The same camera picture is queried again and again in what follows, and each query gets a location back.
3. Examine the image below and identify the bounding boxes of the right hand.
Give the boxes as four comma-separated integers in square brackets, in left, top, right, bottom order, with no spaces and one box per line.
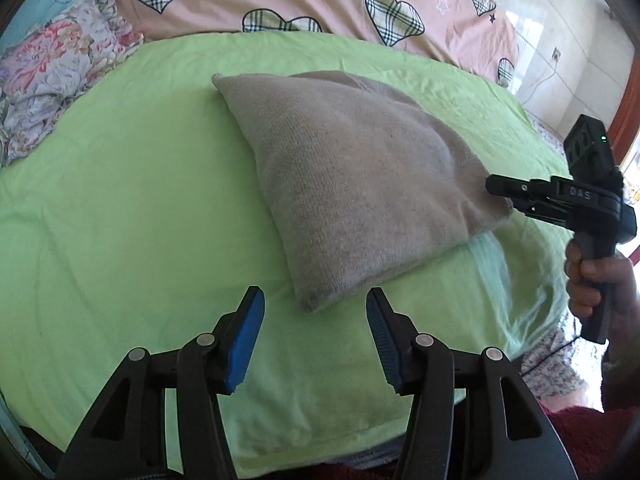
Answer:
[565,240,639,338]

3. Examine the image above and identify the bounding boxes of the light green bed sheet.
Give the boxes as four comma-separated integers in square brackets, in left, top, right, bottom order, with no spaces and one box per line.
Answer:
[1,32,566,478]

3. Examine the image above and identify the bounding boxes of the dark red fuzzy garment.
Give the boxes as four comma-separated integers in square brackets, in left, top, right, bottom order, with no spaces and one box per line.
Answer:
[308,406,636,480]

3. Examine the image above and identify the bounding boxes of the pink quilt with plaid hearts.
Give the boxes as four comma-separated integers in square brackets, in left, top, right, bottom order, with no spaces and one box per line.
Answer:
[116,0,518,88]

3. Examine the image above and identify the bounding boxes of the purple pink floral pillow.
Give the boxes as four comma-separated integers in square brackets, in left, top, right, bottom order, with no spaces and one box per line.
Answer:
[1,0,143,167]

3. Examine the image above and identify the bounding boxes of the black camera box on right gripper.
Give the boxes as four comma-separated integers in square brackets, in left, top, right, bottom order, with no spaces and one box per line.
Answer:
[563,114,616,184]

